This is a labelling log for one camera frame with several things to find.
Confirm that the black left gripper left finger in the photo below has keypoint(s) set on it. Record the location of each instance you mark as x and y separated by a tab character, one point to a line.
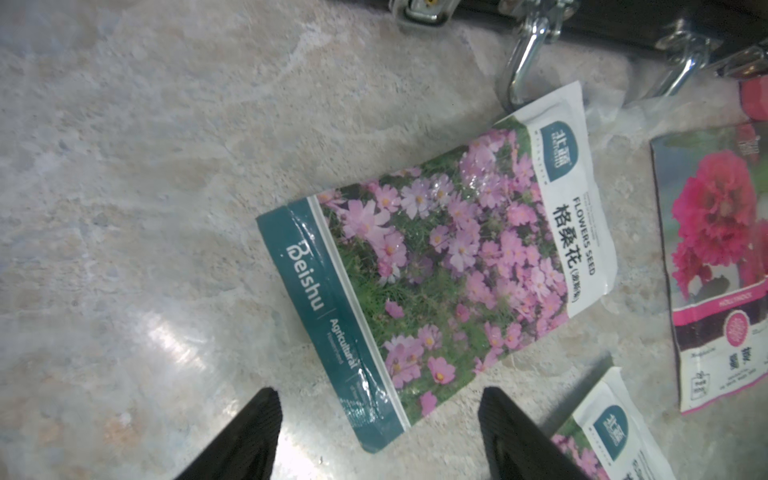
246	448

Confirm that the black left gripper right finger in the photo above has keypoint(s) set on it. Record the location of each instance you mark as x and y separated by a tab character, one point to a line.
514	445

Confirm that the pink cosmos seed packet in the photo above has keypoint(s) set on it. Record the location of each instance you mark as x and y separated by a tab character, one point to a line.
412	284
607	438

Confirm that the hollyhock seed packet pink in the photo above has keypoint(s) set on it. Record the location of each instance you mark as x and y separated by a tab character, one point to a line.
712	200

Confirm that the pink mushroom toy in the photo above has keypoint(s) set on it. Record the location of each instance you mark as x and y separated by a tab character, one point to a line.
754	98

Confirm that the black metal case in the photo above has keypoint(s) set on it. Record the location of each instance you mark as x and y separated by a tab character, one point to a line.
728	38

